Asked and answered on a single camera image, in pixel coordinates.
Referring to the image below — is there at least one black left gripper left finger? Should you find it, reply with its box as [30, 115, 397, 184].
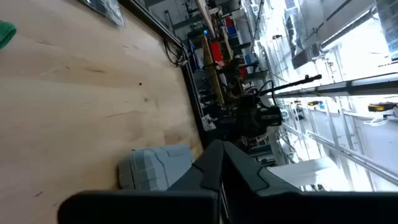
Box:
[57, 139, 224, 224]

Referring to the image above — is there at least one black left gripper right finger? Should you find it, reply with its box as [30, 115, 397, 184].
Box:
[222, 141, 398, 224]

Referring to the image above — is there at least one grey plastic tool case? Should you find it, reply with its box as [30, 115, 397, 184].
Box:
[117, 144, 194, 192]

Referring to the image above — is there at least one red storage bin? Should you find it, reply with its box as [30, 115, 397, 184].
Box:
[210, 40, 224, 63]

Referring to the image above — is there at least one blue storage bin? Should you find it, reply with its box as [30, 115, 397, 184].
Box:
[226, 24, 239, 39]

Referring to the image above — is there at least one yellow and black device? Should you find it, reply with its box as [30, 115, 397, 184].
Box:
[368, 101, 396, 113]

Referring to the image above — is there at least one white frame bracket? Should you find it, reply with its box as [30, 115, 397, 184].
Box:
[201, 114, 218, 132]

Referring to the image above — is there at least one black aluminium table frame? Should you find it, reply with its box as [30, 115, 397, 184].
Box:
[118, 0, 218, 150]

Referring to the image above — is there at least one black mount pole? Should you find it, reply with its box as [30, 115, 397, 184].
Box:
[257, 73, 323, 96]

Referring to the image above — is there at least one black cable loop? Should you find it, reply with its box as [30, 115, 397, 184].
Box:
[162, 39, 185, 67]

